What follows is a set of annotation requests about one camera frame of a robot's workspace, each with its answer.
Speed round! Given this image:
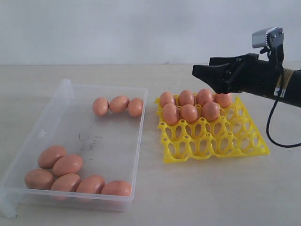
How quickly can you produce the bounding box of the brown egg packed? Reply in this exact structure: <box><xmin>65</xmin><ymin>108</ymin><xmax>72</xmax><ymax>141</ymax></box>
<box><xmin>196</xmin><ymin>89</ymin><xmax>213</xmax><ymax>106</ymax></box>
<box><xmin>159</xmin><ymin>91</ymin><xmax>175</xmax><ymax>108</ymax></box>
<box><xmin>178</xmin><ymin>89</ymin><xmax>194</xmax><ymax>106</ymax></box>
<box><xmin>214</xmin><ymin>93</ymin><xmax>232</xmax><ymax>108</ymax></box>

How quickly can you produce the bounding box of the yellow plastic egg tray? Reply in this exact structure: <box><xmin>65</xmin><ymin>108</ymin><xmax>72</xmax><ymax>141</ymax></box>
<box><xmin>157</xmin><ymin>96</ymin><xmax>270</xmax><ymax>163</ymax></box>

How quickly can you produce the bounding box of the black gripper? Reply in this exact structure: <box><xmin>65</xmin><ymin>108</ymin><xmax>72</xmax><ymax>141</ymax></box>
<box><xmin>192</xmin><ymin>44</ymin><xmax>285</xmax><ymax>97</ymax></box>

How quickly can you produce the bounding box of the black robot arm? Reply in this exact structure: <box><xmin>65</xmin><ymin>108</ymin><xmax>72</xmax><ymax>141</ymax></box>
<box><xmin>192</xmin><ymin>45</ymin><xmax>301</xmax><ymax>107</ymax></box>

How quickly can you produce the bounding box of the clear plastic bin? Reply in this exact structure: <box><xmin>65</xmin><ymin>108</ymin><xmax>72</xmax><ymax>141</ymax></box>
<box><xmin>0</xmin><ymin>79</ymin><xmax>148</xmax><ymax>218</ymax></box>

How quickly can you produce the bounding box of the brown egg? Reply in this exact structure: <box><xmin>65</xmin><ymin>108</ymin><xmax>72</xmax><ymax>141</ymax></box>
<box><xmin>50</xmin><ymin>173</ymin><xmax>81</xmax><ymax>192</ymax></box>
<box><xmin>201</xmin><ymin>102</ymin><xmax>220</xmax><ymax>122</ymax></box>
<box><xmin>92</xmin><ymin>97</ymin><xmax>109</xmax><ymax>116</ymax></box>
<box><xmin>38</xmin><ymin>145</ymin><xmax>66</xmax><ymax>170</ymax></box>
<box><xmin>24</xmin><ymin>169</ymin><xmax>55</xmax><ymax>190</ymax></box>
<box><xmin>101</xmin><ymin>180</ymin><xmax>132</xmax><ymax>196</ymax></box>
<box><xmin>110</xmin><ymin>96</ymin><xmax>129</xmax><ymax>113</ymax></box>
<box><xmin>127</xmin><ymin>97</ymin><xmax>143</xmax><ymax>117</ymax></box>
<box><xmin>163</xmin><ymin>103</ymin><xmax>180</xmax><ymax>126</ymax></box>
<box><xmin>181</xmin><ymin>104</ymin><xmax>198</xmax><ymax>123</ymax></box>
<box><xmin>76</xmin><ymin>175</ymin><xmax>105</xmax><ymax>194</ymax></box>
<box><xmin>52</xmin><ymin>154</ymin><xmax>83</xmax><ymax>177</ymax></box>

